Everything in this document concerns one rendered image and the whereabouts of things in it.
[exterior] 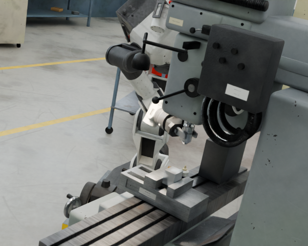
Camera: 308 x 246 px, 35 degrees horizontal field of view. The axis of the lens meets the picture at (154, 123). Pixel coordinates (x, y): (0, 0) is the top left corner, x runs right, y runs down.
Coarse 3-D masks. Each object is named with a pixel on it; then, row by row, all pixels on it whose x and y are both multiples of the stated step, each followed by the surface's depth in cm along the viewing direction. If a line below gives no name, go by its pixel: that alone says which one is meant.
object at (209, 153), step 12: (216, 144) 224; (240, 144) 233; (204, 156) 229; (216, 156) 225; (228, 156) 224; (240, 156) 239; (204, 168) 230; (216, 168) 227; (228, 168) 230; (216, 180) 228
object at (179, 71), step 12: (180, 36) 178; (192, 36) 176; (180, 48) 179; (204, 48) 173; (180, 60) 179; (192, 60) 177; (180, 72) 180; (192, 72) 177; (168, 84) 185; (180, 84) 181; (180, 96) 182; (204, 96) 177; (168, 108) 186; (180, 108) 183; (192, 108) 180; (192, 120) 181
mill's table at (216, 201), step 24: (240, 168) 249; (216, 192) 219; (240, 192) 236; (96, 216) 182; (120, 216) 185; (144, 216) 188; (168, 216) 194; (48, 240) 163; (72, 240) 165; (96, 240) 170; (120, 240) 171; (144, 240) 173; (168, 240) 188
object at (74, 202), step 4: (68, 196) 242; (72, 196) 241; (76, 196) 242; (68, 200) 239; (72, 200) 239; (76, 200) 242; (80, 200) 244; (68, 204) 238; (72, 204) 241; (76, 204) 244; (80, 204) 245; (64, 208) 238; (68, 208) 240; (72, 208) 241; (64, 212) 238; (68, 212) 241; (68, 216) 241
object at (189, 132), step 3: (183, 129) 193; (186, 129) 193; (186, 132) 193; (189, 132) 193; (192, 132) 194; (189, 135) 193; (192, 135) 195; (180, 138) 195; (186, 138) 194; (189, 138) 194; (183, 141) 194; (186, 141) 194; (189, 141) 195
